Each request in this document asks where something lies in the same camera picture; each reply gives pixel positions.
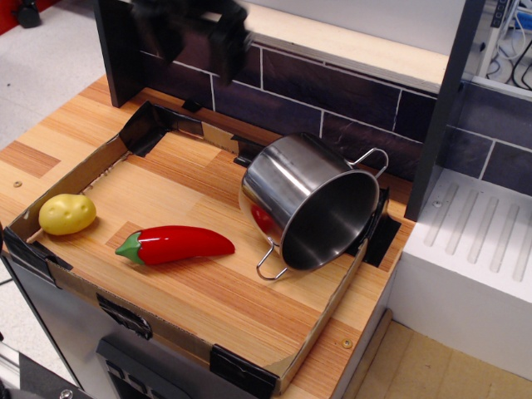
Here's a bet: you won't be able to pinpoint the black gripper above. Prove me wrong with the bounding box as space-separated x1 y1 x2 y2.
130 0 252 86

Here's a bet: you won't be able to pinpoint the stainless steel pot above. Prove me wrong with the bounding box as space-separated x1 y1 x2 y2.
239 133 389 271

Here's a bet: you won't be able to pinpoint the cardboard fence with black tape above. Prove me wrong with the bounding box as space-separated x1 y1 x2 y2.
1 100 408 398

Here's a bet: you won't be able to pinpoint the red toy chili pepper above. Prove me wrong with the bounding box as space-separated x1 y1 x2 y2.
115 225 235 265

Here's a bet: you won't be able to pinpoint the yellow toy potato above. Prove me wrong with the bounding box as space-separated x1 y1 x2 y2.
38 194 96 235

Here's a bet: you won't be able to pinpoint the grey toy oven front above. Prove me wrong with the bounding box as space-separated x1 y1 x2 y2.
2 255 219 398

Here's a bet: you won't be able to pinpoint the white toy sink drainboard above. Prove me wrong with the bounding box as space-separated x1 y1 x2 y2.
388 170 531 378

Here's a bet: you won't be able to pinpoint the dark grey shelf frame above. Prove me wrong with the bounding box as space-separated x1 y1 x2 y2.
94 1 485 221

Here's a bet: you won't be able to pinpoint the cables in background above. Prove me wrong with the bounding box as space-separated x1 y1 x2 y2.
477 0 532 91

